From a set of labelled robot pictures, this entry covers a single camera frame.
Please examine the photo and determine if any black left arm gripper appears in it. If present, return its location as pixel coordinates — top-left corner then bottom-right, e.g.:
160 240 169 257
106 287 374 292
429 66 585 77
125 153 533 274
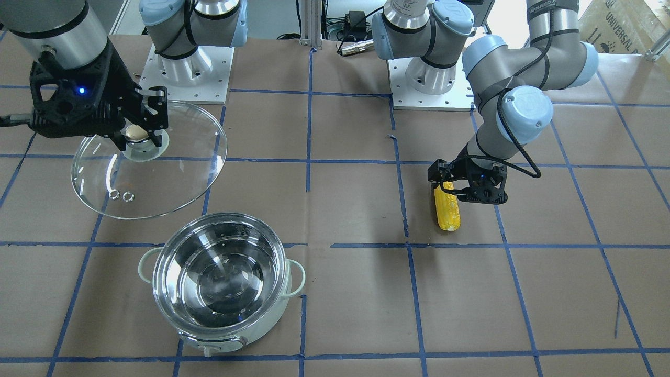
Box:
427 145 495 199

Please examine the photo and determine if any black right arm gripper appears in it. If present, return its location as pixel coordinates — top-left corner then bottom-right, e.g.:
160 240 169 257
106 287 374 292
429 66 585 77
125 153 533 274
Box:
103 40 169 152

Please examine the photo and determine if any yellow corn cob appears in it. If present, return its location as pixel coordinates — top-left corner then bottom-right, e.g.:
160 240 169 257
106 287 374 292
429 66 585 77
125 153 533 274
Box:
432 182 461 231

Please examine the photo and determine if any glass pot lid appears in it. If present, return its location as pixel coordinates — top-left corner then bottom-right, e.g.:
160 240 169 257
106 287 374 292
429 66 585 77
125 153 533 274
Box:
70 101 227 220

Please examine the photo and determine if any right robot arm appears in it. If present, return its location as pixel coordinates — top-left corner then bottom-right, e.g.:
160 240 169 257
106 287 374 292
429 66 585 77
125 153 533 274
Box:
2 1 248 157

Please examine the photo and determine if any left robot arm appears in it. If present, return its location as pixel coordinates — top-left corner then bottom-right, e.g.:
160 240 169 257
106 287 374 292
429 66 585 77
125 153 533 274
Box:
372 1 599 205

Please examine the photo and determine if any pale green cooking pot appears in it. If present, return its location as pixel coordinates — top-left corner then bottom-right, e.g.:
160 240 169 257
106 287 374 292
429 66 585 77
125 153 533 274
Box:
137 212 306 357

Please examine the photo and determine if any cardboard box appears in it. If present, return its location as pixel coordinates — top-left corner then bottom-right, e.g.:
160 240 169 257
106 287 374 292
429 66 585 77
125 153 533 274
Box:
578 1 669 53

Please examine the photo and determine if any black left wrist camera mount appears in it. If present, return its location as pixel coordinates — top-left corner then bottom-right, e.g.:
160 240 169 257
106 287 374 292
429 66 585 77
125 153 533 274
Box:
457 160 509 205

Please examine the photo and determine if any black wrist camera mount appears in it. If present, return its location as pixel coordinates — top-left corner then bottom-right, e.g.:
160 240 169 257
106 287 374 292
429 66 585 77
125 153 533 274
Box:
457 160 509 205
28 45 131 138

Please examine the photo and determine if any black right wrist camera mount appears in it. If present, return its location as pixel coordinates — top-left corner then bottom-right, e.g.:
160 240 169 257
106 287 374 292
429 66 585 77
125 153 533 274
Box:
28 45 131 138

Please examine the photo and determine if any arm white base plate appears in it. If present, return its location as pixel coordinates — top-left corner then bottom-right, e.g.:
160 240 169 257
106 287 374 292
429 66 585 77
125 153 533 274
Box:
139 46 236 105
387 57 475 112

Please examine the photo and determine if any aluminium frame post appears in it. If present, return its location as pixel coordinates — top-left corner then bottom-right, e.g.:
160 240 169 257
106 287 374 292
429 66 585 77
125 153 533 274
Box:
298 0 325 50

